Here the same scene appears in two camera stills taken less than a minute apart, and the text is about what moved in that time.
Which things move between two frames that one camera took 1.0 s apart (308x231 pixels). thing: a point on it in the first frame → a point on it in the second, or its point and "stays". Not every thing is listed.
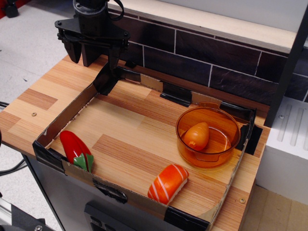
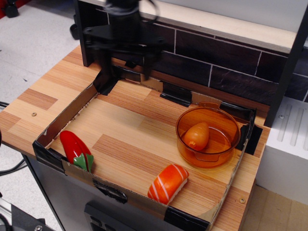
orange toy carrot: [197, 137] stays
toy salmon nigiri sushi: [169, 184] stays
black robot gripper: [91, 23] → [124, 36]
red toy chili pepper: [76, 152] stays
